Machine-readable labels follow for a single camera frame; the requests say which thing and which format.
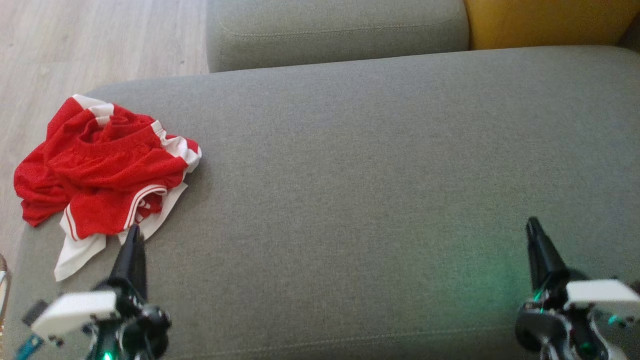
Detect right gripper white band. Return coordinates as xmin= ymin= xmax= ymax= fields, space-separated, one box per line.
xmin=515 ymin=216 xmax=640 ymax=360

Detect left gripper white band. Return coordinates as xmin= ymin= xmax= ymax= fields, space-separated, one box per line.
xmin=30 ymin=225 xmax=173 ymax=360

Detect red and white shorts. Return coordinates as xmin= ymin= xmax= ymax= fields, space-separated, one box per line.
xmin=14 ymin=145 xmax=190 ymax=282

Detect woven laundry basket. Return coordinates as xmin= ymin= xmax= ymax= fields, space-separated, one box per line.
xmin=0 ymin=254 xmax=12 ymax=326

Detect large grey sofa ottoman cushion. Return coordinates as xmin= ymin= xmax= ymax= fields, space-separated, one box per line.
xmin=4 ymin=46 xmax=640 ymax=360

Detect yellow sofa back cushion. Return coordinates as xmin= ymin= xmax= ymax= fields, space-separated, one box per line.
xmin=463 ymin=0 xmax=640 ymax=51

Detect grey sofa seat cushion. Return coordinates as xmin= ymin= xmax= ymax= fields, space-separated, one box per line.
xmin=206 ymin=0 xmax=471 ymax=74

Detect black left cable teal connector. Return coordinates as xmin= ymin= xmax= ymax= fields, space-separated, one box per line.
xmin=14 ymin=334 xmax=45 ymax=360

